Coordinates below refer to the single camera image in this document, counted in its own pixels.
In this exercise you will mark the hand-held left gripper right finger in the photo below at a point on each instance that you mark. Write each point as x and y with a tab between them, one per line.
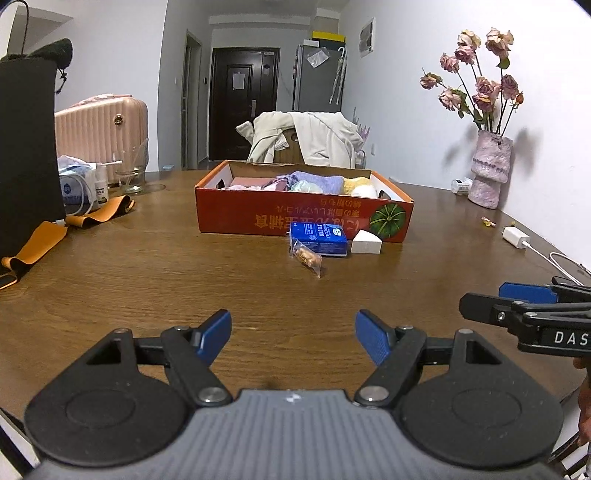
371	337

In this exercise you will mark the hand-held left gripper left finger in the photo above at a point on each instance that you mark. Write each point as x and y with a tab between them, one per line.
216	331

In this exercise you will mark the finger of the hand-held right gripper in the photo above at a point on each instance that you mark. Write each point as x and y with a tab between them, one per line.
485	307
526	293

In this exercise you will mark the orange cardboard box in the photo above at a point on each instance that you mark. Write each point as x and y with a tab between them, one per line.
258	212

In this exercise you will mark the white round puff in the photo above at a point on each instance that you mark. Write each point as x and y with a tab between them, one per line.
365	191

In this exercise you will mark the yellow fluffy cloth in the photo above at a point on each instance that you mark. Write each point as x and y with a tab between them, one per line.
353	182

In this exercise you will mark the pink cloth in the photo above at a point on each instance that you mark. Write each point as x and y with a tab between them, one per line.
277	185

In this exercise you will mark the purple cloth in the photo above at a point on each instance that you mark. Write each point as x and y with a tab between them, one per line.
323	181

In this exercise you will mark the teal cloth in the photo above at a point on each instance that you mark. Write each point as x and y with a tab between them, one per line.
305	187

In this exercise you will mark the person's right hand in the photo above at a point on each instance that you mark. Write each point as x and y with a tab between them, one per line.
584	415

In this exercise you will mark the white charger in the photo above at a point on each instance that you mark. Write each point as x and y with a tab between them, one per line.
516	237

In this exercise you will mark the wrapped candy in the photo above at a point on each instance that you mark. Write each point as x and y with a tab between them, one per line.
488	222

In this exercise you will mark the white wedge sponge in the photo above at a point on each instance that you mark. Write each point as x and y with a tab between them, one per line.
367	243

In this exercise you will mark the clear snack packet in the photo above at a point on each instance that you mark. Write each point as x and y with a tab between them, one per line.
308	258

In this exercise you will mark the blue tissue packet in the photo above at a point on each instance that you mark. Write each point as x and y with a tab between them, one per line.
323	237

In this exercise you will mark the small white box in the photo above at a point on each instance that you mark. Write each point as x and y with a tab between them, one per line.
461	185

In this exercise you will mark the pink textured vase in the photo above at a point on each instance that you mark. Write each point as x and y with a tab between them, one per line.
489	170

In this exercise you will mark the clear glass cup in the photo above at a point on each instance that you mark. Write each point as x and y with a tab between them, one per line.
131	173

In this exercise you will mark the small white bottle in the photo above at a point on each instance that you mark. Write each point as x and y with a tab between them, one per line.
101	184

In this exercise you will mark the brown wooden chair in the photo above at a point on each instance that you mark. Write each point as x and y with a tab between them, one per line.
286	147

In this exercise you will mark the white nebulizer kit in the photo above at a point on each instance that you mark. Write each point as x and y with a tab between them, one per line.
76	189

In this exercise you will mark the beige coat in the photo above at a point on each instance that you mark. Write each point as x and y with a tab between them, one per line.
318	138

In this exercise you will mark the purple dried grass bunch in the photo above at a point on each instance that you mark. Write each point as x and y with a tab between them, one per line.
362	129

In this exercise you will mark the dried pink roses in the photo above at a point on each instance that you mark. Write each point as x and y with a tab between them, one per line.
480	87

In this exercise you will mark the dark entrance door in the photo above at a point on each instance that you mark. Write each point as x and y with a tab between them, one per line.
244	106

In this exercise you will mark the grey interior door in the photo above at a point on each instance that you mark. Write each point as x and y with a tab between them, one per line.
191	101

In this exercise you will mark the pink suitcase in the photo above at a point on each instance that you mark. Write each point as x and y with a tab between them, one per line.
99	131

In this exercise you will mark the white paper sheet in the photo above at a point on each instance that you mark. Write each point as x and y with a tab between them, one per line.
238	81

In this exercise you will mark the grey fridge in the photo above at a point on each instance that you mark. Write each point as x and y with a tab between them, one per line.
314	85

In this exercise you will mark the folded umbrella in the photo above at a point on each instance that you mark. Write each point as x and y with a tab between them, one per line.
338	76

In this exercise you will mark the black paper bag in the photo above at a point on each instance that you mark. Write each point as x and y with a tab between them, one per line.
27	147

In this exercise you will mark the clear plastic bag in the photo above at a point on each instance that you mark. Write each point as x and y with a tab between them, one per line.
316	57

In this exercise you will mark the yellow box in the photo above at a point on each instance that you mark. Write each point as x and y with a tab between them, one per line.
328	35

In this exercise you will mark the dark knit cloth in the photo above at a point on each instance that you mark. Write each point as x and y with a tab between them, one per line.
57	53

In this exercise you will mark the white wall panel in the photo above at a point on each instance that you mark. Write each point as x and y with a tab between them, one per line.
367	37

